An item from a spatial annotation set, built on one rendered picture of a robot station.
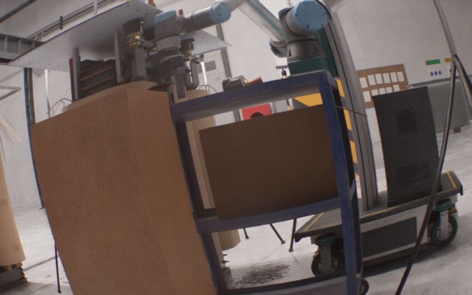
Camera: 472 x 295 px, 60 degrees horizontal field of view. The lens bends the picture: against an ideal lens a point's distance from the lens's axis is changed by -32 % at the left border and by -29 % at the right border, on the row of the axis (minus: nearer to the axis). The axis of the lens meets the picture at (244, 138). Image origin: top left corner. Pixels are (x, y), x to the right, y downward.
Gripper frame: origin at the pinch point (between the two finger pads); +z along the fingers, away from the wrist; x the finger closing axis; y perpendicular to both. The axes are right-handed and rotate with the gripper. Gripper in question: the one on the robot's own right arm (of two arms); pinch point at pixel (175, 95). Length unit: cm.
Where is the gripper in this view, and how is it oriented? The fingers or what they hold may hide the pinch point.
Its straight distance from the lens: 192.9
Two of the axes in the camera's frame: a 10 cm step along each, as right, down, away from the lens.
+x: -4.0, 0.9, 9.1
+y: 8.9, -1.8, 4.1
